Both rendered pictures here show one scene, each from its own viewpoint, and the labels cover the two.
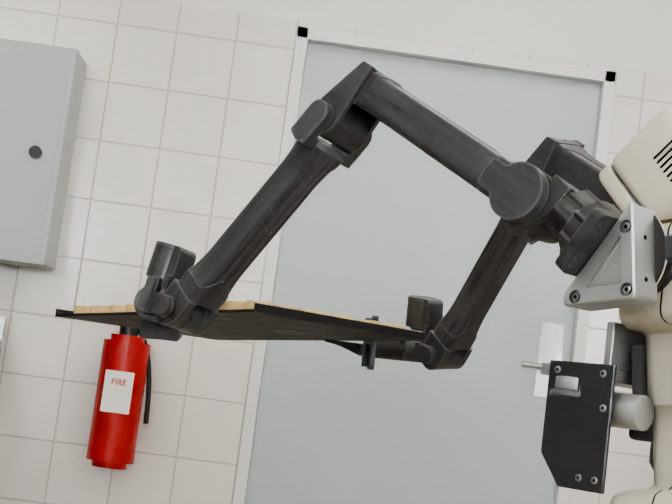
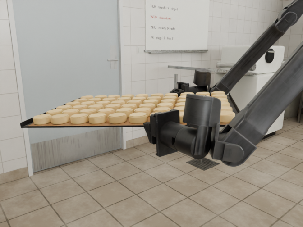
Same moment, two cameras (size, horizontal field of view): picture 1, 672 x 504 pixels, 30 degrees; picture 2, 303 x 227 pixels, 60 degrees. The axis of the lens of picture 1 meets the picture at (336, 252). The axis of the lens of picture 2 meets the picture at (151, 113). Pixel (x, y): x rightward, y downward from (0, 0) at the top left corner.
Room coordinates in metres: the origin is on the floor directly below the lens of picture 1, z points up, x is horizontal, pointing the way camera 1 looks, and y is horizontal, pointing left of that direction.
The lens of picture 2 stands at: (1.64, 0.65, 1.19)
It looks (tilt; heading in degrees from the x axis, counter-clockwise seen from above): 14 degrees down; 323
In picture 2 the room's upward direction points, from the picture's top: straight up
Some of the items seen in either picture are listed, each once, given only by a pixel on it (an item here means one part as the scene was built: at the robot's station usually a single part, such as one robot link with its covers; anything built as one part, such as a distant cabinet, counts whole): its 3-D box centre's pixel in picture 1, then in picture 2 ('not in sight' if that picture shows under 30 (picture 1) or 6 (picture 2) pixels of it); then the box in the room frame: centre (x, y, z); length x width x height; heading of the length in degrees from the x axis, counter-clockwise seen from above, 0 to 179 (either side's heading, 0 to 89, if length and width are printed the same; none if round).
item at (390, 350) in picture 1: (386, 344); (187, 94); (2.42, -0.12, 0.99); 0.07 x 0.07 x 0.10; 87
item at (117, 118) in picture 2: not in sight; (117, 118); (2.26, 0.31, 1.00); 0.05 x 0.05 x 0.02
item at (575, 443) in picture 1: (640, 411); not in sight; (1.69, -0.43, 0.93); 0.28 x 0.16 x 0.22; 133
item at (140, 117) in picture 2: not in sight; (138, 117); (2.22, 0.27, 1.00); 0.05 x 0.05 x 0.02
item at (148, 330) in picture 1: (160, 307); (174, 135); (2.06, 0.27, 0.99); 0.07 x 0.07 x 0.10; 88
